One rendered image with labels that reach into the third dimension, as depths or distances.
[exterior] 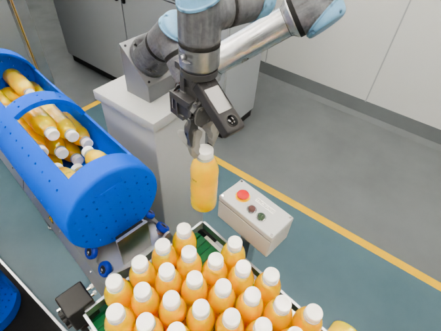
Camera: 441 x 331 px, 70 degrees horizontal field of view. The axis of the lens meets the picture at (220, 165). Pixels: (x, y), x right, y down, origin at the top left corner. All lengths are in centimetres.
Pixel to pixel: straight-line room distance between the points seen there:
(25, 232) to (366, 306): 214
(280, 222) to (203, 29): 56
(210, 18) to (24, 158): 69
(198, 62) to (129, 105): 66
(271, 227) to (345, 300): 130
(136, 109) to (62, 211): 47
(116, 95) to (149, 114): 18
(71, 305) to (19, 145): 47
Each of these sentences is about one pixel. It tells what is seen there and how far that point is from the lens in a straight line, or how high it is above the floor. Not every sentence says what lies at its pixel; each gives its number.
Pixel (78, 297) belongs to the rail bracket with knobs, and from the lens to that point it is 94.
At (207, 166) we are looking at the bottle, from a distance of 72.
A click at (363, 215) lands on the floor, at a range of 255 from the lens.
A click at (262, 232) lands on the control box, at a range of 88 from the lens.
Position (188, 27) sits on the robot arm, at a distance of 56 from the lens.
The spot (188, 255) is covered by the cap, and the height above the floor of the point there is 110.
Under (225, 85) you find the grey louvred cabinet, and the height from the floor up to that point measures 54.
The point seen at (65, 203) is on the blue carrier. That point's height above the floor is 118.
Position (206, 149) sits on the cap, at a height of 134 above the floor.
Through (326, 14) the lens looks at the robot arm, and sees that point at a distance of 94.
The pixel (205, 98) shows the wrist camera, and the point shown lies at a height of 150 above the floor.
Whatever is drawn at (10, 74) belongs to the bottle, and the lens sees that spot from 155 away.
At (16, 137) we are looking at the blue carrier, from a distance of 110.
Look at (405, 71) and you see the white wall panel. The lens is 329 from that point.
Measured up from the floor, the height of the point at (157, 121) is 115.
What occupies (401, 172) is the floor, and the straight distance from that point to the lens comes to 304.
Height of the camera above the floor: 182
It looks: 45 degrees down
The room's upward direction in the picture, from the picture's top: 5 degrees clockwise
